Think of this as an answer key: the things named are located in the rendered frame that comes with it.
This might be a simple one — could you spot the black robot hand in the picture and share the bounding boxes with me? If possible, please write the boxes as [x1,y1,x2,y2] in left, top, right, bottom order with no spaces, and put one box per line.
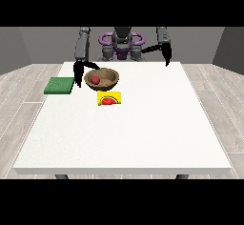
[72,59,101,89]
[140,42,173,68]

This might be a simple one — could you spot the green square pad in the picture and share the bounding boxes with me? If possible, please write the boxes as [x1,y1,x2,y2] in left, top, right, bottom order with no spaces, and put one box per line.
[43,76,75,95]

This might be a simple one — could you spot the brown wooden bowl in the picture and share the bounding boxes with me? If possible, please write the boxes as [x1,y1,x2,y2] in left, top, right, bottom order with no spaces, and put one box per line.
[83,68,121,92]

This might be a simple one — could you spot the grey robot trunk purple rings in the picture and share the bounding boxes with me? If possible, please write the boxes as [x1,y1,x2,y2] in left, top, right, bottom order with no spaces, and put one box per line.
[97,27,148,63]

